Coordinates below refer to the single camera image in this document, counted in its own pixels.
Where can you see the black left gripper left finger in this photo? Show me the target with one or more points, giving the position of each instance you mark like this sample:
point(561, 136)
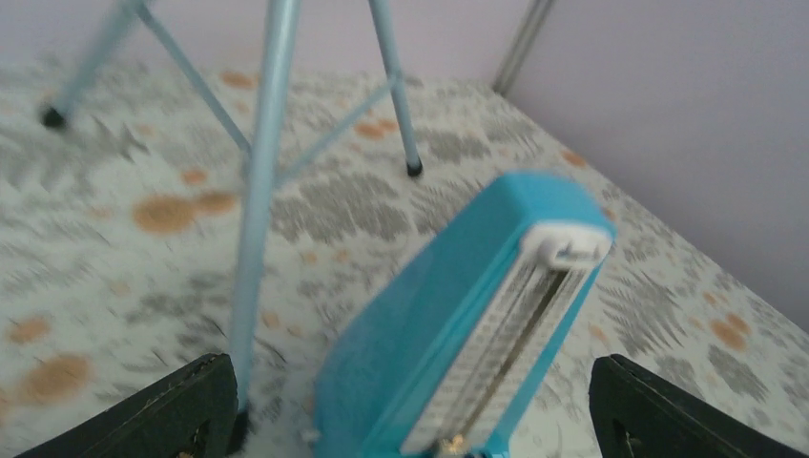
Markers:
point(190, 412)

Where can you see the light blue music stand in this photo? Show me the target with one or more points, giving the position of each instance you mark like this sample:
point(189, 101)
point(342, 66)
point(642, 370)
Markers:
point(281, 22)

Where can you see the blue metronome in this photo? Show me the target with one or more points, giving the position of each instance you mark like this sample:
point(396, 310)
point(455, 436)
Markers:
point(445, 360)

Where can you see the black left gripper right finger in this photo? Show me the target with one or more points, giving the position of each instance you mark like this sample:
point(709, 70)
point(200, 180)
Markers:
point(636, 413)

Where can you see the floral patterned table mat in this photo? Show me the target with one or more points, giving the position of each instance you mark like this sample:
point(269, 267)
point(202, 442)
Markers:
point(119, 241)

